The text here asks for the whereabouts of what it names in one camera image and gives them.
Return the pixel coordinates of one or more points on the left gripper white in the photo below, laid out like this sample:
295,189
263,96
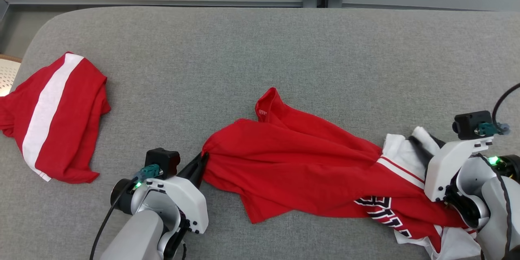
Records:
183,203

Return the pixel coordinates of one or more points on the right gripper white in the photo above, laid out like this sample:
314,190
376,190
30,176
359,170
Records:
451,166

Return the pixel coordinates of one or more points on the red white basketball jersey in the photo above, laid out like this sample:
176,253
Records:
304,162

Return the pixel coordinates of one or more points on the red shorts with white stripe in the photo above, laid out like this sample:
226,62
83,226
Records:
73,130

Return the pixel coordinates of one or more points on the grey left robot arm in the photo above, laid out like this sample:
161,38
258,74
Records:
134,235

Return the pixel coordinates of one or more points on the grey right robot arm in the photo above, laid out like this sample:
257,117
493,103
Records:
493,219

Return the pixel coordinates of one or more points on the cream perforated laundry basket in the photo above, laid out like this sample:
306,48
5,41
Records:
7,75

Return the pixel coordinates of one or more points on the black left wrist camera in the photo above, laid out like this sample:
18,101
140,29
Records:
162,162

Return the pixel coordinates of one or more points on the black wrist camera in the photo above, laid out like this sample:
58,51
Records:
471,125
162,162

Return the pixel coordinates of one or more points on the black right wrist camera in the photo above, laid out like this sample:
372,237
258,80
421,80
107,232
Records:
471,125

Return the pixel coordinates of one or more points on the grey side partition post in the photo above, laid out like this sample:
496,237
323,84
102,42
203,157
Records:
3,8

